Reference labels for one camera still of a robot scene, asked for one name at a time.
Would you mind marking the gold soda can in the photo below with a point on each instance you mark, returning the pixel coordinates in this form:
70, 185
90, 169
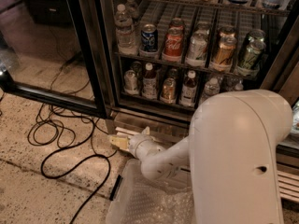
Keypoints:
222, 58

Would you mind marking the silver white soda can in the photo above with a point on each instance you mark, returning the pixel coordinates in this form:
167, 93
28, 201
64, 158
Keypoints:
196, 54

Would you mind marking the clear water bottle middle shelf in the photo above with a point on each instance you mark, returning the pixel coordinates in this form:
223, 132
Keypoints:
125, 31

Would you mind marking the bubble wrap sheet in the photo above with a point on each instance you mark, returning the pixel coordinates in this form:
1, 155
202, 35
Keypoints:
154, 203

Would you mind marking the clear water bottle bottom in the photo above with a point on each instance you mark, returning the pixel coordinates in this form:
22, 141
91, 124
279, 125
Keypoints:
212, 87

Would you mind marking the orange can bottom shelf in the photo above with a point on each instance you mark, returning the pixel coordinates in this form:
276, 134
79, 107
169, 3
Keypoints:
168, 93

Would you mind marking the clear plastic bin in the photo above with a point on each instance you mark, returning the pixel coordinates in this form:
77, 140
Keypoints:
124, 185

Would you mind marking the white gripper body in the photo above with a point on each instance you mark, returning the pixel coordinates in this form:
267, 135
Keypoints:
135, 141

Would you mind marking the clear water bottle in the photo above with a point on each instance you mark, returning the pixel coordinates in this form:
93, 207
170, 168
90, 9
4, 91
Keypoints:
212, 87
234, 85

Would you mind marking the stainless steel fridge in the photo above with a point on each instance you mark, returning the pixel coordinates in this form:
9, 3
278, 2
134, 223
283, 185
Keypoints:
276, 71

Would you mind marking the clear water bottle right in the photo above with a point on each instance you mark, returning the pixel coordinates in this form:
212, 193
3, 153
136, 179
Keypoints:
234, 85

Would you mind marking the glass fridge door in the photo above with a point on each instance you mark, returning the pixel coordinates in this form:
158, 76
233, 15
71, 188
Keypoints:
48, 55

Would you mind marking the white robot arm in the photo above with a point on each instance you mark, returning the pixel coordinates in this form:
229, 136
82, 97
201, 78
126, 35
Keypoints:
224, 172

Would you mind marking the dark drink bottle white cap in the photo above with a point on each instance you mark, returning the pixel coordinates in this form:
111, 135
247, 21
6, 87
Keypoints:
149, 82

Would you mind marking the blue pepsi can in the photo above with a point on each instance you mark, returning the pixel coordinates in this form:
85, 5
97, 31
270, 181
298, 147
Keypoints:
149, 39

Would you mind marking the red coca cola can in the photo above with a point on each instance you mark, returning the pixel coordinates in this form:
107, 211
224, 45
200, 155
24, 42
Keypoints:
173, 45

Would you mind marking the green soda can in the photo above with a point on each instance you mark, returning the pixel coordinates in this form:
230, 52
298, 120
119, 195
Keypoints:
248, 60

